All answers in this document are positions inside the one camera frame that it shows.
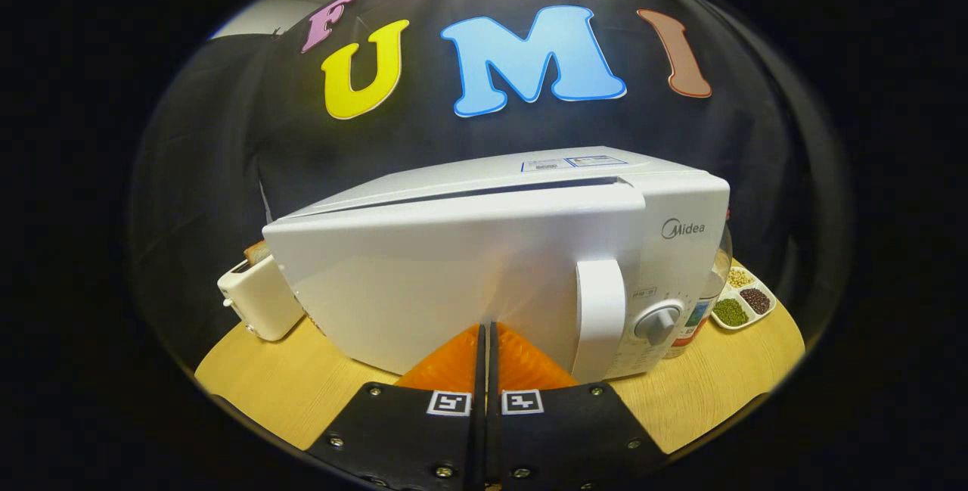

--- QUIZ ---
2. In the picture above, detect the clear plastic water bottle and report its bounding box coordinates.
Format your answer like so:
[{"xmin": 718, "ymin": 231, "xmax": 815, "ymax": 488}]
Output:
[{"xmin": 665, "ymin": 211, "xmax": 734, "ymax": 359}]

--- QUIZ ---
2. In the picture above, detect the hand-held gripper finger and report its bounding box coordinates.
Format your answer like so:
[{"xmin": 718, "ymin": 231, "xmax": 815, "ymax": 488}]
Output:
[
  {"xmin": 306, "ymin": 322, "xmax": 486, "ymax": 491},
  {"xmin": 488, "ymin": 321, "xmax": 670, "ymax": 491}
]

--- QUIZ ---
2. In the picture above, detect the cream toaster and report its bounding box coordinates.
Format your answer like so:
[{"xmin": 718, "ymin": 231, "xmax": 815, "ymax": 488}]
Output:
[{"xmin": 217, "ymin": 253, "xmax": 306, "ymax": 342}]

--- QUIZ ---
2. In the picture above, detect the black backdrop cloth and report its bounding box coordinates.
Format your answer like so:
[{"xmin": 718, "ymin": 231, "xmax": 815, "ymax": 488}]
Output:
[{"xmin": 129, "ymin": 0, "xmax": 855, "ymax": 371}]

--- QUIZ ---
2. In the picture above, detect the white microwave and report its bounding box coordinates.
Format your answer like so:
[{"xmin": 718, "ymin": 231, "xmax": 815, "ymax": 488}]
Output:
[{"xmin": 262, "ymin": 146, "xmax": 731, "ymax": 386}]

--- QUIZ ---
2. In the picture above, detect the white divided bean dish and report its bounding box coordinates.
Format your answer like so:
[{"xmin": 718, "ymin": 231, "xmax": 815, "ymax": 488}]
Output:
[{"xmin": 709, "ymin": 266, "xmax": 777, "ymax": 331}]

